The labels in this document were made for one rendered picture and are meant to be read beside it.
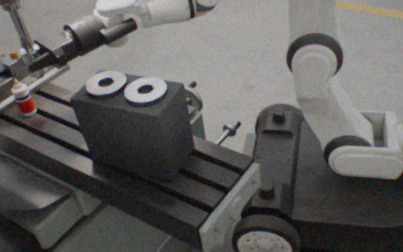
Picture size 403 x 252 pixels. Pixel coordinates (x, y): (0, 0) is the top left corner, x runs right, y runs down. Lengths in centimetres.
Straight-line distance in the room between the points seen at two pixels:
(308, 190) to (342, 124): 25
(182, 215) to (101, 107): 28
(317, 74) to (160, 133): 48
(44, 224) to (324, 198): 81
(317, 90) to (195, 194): 46
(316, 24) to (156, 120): 51
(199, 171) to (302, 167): 60
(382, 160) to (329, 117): 19
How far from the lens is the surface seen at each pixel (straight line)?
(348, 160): 151
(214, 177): 111
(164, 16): 135
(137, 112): 102
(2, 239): 143
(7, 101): 151
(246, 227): 148
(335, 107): 144
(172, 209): 106
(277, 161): 165
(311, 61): 130
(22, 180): 135
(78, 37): 129
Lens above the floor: 174
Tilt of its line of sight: 39 degrees down
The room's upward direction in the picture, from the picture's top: 9 degrees counter-clockwise
